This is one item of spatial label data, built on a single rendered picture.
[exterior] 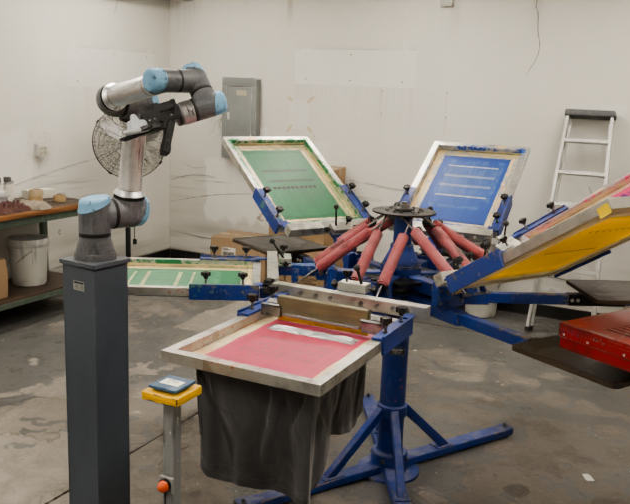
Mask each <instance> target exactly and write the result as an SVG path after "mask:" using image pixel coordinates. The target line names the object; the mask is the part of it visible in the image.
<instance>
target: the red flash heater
mask: <svg viewBox="0 0 630 504"><path fill-rule="evenodd" d="M558 336H560V346H559V347H560V348H563V349H566V350H569V351H571V352H574V353H577V354H580V355H582V356H585V357H588V358H591V359H593V360H596V361H599V362H602V363H605V364H607V365H610V366H613V367H616V368H618V369H621V370H624V371H627V372H629V373H630V309H624V310H619V311H614V312H609V313H604V314H599V315H594V316H589V317H584V318H579V319H573V320H568V321H563V322H560V325H559V334H558Z"/></svg>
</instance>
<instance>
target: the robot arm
mask: <svg viewBox="0 0 630 504"><path fill-rule="evenodd" d="M162 93H189V94H190V96H191V99H188V100H184V101H181V102H178V103H177V104H176V102H175V99H174V98H173V99H170V100H169V101H166V102H162V103H159V98H158V95H159V94H162ZM96 103H97V106H98V107H99V109H100V110H101V111H102V112H103V113H105V114H106V115H109V116H112V117H119V121H120V122H121V123H122V124H123V132H122V138H120V139H119V141H122V144H121V157H120V170H119V183H118V188H117V189H116V190H114V194H113V198H111V197H110V196H109V195H106V194H100V195H90V196H86V197H83V198H81V199H80V200H79V202H78V210H77V212H78V232H79V239H78V242H77V246H76V251H75V252H74V259H75V260H77V261H81V262H106V261H111V260H114V259H116V251H115V249H114V245H113V242H112V239H111V229H118V228H128V227H131V228H133V227H136V226H141V225H143V224H144V223H146V221H147V220H148V218H149V215H150V205H149V201H148V199H147V198H146V197H145V193H144V192H143V191H142V177H143V166H144V155H145V143H146V135H150V134H154V133H157V132H160V131H162V130H163V131H164V134H163V139H162V144H161V145H160V147H159V152H160V155H161V156H165V157H166V156H168V155H169V154H170V152H171V142H172V137H173V132H174V127H175V123H177V125H178V126H182V125H188V124H191V123H195V122H197V121H201V120H204V119H208V118H211V117H216V116H217V115H220V114H223V113H225V112H226V111H227V108H228V106H227V101H226V98H225V95H224V93H223V92H222V91H220V90H219V91H215V92H214V90H213V88H212V86H211V84H210V82H209V80H208V78H207V75H206V72H205V71H204V69H203V68H202V66H201V65H200V64H199V63H197V62H191V63H190V64H189V63H187V64H185V65H184V66H183V67H182V68H181V69H170V68H159V67H154V68H147V69H146V70H145V72H144V73H143V75H140V76H137V77H135V78H132V79H129V80H126V81H123V82H121V83H109V84H106V85H104V86H102V87H101V88H100V89H99V90H98V91H97V94H96ZM171 114H173V115H171ZM175 120H176V121H175Z"/></svg>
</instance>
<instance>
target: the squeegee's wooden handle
mask: <svg viewBox="0 0 630 504"><path fill-rule="evenodd" d="M277 304H279V305H280V306H281V315H282V313H288V314H293V315H299V316H304V317H310V318H316V319H321V320H327V321H332V322H338V323H343V324H349V325H354V326H360V329H361V321H360V320H361V319H364V320H371V310H370V309H366V308H360V307H354V306H348V305H342V304H336V303H330V302H324V301H319V300H313V299H307V298H301V297H295V296H289V295H283V294H280V295H278V297H277Z"/></svg>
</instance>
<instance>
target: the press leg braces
mask: <svg viewBox="0 0 630 504"><path fill-rule="evenodd" d="M407 416H408V417H409V418H410V419H411V420H412V421H413V422H414V423H415V424H416V425H417V426H418V427H420V428H421V429H422V430H423V431H424V432H425V433H426V434H427V435H428V436H429V437H430V438H431V439H432V440H433V441H434V442H432V443H429V444H430V445H431V446H433V447H435V448H437V449H441V448H445V447H448V446H452V445H454V444H453V443H451V442H450V441H448V440H446V439H444V438H443V437H442V436H441V435H440V434H439V433H438V432H437V431H436V430H435V429H433V428H432V427H431V426H430V425H429V424H428V423H427V422H426V421H425V420H424V419H423V418H422V417H421V416H420V415H419V414H418V413H417V412H416V411H415V410H414V409H412V408H411V407H410V406H409V405H407ZM382 418H383V409H381V408H379V407H377V408H376V409H375V410H374V411H373V413H372V414H371V415H370V416H369V418H368V419H367V420H366V421H365V423H364V424H363V425H362V426H361V428H360V429H359V430H358V431H357V433H356V434H355V435H354V436H353V438H352V439H351V440H350V441H349V443H348V444H347V445H346V447H345V448H344V449H343V450H342V452H341V453H340V454H339V455H338V457H337V458H336V459H335V460H334V462H333V463H332V464H331V465H330V467H329V468H328V469H327V470H326V472H325V473H323V475H322V477H321V479H322V480H323V481H324V482H328V481H332V480H335V479H338V478H342V477H344V475H343V474H341V473H340V471H341V470H342V468H343V467H344V466H345V465H346V463H347V462H348V461H349V460H350V458H351V457H352V456H353V455H354V453H355V452H356V451H357V450H358V448H359V447H360V446H361V444H362V443H363V442H364V441H365V439H366V438H367V437H368V436H369V434H370V433H371V432H372V431H373V432H374V434H378V423H379V422H380V420H381V419H382ZM390 423H391V434H392V445H393V457H394V471H395V487H396V489H391V491H392V494H393V497H394V501H395V502H410V499H409V496H408V493H407V490H406V489H405V475H404V462H403V450H402V439H401V429H400V419H399V411H390Z"/></svg>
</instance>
